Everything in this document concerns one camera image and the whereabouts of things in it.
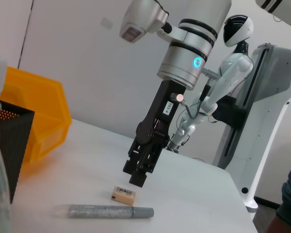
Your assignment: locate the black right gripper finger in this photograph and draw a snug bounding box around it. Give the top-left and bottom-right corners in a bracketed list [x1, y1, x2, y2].
[122, 143, 148, 175]
[129, 145, 167, 188]

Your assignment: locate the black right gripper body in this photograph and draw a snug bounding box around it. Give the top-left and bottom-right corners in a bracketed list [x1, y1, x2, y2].
[134, 79, 186, 152]

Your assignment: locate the beige eraser with barcode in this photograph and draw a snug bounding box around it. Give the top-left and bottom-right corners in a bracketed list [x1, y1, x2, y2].
[111, 186, 136, 202]

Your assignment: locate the silver glitter pen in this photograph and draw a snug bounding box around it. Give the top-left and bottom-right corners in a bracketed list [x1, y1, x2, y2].
[53, 204, 155, 219]

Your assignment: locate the black mesh pen holder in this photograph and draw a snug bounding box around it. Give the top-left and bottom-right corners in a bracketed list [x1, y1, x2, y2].
[0, 100, 36, 204]

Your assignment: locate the white black humanoid robot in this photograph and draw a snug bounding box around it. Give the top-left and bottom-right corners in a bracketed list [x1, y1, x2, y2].
[167, 14, 255, 153]

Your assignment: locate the yellow plastic bin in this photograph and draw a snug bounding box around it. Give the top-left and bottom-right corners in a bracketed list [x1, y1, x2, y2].
[0, 66, 72, 163]

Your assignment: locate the white grey robot lift stand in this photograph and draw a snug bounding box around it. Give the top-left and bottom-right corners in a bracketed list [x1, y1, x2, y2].
[212, 43, 291, 213]

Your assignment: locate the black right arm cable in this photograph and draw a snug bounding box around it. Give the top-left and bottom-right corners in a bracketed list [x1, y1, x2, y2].
[180, 81, 220, 120]

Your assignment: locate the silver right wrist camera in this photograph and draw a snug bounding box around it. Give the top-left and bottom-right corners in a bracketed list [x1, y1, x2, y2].
[118, 0, 173, 44]

